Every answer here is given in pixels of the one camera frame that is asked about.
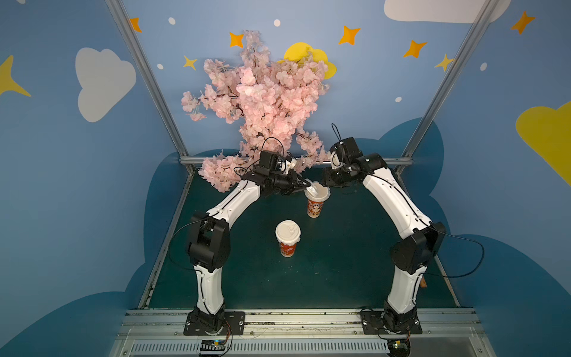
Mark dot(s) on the pink cherry blossom tree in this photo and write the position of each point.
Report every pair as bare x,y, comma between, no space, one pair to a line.
273,98

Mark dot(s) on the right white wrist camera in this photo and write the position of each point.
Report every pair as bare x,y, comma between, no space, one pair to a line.
336,159

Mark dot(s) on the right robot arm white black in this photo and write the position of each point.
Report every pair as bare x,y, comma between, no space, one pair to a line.
421,238

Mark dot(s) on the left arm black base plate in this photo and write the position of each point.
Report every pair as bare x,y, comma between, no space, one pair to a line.
234,322

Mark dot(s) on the aluminium frame post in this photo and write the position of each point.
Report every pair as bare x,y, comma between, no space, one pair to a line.
469,44
120,16

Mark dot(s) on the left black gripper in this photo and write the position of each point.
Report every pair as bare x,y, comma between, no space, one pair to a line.
291,182

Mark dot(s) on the right aluminium frame post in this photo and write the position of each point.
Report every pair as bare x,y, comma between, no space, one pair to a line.
469,44

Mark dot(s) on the red paper cup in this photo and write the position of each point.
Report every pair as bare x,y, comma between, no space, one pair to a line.
287,250
314,208

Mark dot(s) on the back aluminium frame bar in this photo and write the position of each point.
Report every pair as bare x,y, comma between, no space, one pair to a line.
198,160

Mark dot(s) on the small circuit board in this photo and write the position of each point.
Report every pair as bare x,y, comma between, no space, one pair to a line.
399,348
215,346

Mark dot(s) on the aluminium front rail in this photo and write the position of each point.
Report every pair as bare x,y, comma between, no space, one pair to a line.
302,332

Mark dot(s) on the white cup lid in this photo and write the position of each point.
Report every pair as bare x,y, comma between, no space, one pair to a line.
288,232
316,192

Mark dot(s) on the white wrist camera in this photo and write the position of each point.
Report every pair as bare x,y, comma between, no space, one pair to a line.
336,159
286,164

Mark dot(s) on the right small circuit board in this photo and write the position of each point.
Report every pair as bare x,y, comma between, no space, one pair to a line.
399,348

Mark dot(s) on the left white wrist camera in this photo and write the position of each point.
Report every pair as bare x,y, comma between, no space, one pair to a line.
286,164

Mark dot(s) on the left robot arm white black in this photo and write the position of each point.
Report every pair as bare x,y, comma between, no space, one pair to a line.
209,239

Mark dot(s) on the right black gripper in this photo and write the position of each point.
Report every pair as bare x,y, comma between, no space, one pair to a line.
333,177

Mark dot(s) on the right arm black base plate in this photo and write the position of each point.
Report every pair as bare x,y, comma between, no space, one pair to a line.
376,322

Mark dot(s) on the left aluminium frame post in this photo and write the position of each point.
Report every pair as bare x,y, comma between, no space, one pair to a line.
120,16

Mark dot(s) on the left small circuit board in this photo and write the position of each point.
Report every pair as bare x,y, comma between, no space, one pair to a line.
215,346

